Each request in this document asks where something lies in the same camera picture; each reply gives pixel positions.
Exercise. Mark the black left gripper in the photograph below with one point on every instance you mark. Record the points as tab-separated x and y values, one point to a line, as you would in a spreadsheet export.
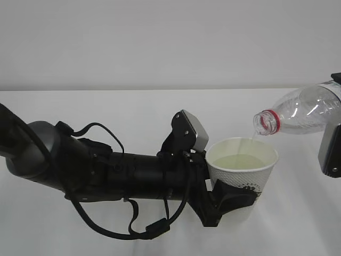
183	177

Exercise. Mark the white paper cup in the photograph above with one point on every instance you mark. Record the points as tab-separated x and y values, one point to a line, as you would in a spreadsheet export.
241	162

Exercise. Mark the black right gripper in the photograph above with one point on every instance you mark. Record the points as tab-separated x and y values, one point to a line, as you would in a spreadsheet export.
336	77

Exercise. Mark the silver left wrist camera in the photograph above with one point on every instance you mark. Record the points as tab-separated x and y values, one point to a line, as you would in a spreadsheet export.
189	133

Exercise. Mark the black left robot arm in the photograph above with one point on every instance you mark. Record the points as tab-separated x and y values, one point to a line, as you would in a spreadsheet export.
61	158

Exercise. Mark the clear plastic water bottle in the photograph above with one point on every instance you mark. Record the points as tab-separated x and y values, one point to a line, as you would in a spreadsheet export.
302	111

